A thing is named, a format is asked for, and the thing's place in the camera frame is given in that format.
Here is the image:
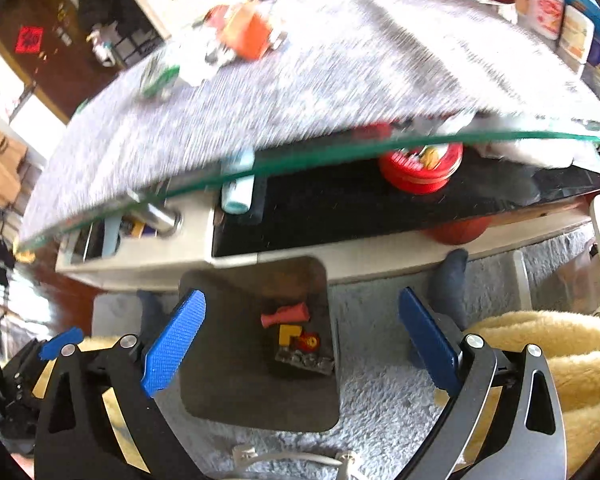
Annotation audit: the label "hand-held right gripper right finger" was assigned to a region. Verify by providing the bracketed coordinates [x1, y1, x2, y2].
[397, 287, 567, 480]

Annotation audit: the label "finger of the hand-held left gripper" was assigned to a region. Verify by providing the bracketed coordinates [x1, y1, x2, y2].
[39, 326, 84, 361]

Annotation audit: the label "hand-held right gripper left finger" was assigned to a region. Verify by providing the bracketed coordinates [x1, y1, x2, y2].
[34, 289, 207, 480]

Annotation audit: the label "dark square tray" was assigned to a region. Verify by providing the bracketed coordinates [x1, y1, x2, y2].
[179, 256, 342, 432]

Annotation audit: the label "dark blue sock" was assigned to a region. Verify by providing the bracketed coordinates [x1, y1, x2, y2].
[432, 249, 470, 328]

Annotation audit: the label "grey shaggy carpet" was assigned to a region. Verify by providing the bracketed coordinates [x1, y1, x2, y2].
[92, 225, 596, 480]

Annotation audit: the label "red ball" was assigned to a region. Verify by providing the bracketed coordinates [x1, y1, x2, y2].
[422, 215, 493, 246]

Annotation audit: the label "yellow toy block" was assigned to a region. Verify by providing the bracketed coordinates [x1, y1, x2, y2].
[279, 324, 303, 348]

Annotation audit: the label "red toy piece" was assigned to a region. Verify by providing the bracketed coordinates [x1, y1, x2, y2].
[261, 302, 311, 328]

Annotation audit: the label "grey toy base block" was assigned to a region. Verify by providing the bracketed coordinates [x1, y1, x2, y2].
[275, 347, 336, 376]

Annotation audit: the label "yellow fleece cloth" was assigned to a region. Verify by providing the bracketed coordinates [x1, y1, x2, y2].
[77, 310, 600, 478]

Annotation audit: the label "teal plastic bottle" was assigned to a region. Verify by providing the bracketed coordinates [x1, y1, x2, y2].
[221, 150, 256, 213]

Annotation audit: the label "glass top coffee table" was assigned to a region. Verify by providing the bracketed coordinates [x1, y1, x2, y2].
[15, 0, 600, 291]

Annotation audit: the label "red round tin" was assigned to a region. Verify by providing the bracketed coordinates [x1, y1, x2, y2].
[377, 142, 465, 195]

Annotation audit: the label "brown cardboard boxes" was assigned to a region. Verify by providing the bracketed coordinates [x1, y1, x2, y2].
[0, 110, 28, 208]

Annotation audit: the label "white plastic bag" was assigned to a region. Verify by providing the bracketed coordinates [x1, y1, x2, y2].
[415, 112, 600, 171]

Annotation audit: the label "green white wrapper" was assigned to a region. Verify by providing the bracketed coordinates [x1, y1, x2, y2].
[139, 55, 181, 101]

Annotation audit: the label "brown wooden door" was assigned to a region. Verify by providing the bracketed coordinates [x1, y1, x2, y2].
[0, 0, 121, 126]

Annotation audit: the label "white crumpled tissue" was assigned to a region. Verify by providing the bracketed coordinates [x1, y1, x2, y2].
[177, 35, 236, 86]

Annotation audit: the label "grey woven table mat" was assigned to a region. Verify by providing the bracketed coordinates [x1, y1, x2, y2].
[19, 0, 600, 248]

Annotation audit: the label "black metal rack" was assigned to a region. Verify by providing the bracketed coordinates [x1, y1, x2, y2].
[87, 22, 161, 68]

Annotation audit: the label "red door decoration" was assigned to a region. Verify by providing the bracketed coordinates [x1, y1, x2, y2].
[15, 25, 46, 56]

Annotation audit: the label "orange snack packet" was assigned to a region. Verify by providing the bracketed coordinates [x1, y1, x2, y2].
[219, 2, 277, 61]

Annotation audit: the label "yellow white box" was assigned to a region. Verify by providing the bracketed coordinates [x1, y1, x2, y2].
[560, 5, 596, 63]

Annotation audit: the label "white red printed box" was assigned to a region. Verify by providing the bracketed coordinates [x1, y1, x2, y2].
[515, 0, 566, 41]

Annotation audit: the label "white cable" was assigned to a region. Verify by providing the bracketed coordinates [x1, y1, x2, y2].
[232, 445, 361, 480]

